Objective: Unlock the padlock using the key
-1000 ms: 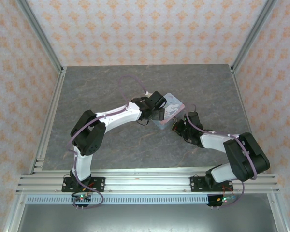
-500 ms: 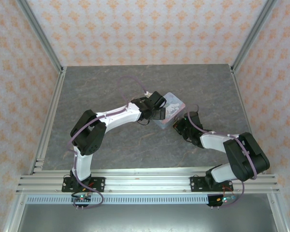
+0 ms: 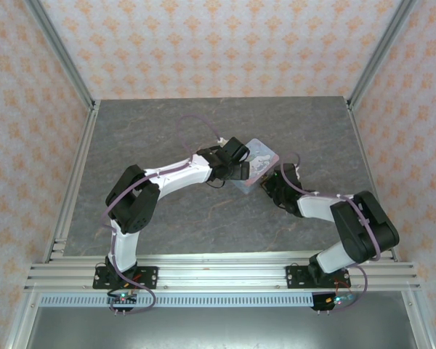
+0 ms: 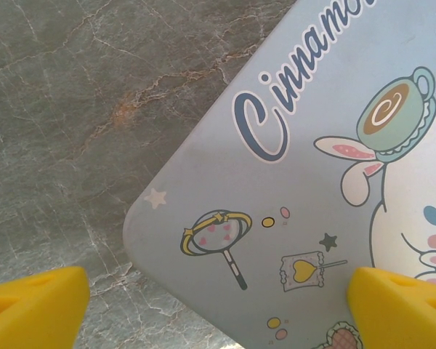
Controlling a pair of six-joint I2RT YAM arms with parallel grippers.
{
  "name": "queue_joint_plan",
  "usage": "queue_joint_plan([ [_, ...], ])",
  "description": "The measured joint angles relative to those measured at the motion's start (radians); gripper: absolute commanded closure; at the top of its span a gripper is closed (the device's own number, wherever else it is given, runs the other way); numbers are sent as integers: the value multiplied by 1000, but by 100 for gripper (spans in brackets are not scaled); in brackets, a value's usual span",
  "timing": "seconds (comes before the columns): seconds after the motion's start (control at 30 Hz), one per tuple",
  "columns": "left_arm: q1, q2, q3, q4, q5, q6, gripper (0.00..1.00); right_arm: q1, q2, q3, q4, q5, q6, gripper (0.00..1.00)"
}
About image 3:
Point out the grey metal sheet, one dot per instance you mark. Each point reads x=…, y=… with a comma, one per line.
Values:
x=221, y=331

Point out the long aluminium base rail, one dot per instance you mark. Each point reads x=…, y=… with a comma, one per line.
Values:
x=221, y=276

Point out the blue cartoon print tin box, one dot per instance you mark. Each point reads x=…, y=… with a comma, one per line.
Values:
x=259, y=160

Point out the aluminium frame post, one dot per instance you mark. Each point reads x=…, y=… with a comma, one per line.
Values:
x=419, y=327
x=378, y=54
x=22, y=327
x=63, y=54

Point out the aluminium side rail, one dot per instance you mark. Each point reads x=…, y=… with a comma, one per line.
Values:
x=83, y=152
x=365, y=152

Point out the small circuit board with LEDs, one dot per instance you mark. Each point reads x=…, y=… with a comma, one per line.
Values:
x=123, y=300
x=330, y=301

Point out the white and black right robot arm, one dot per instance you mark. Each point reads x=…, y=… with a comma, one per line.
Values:
x=312, y=207

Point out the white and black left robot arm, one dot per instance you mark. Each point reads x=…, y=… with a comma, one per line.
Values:
x=181, y=178

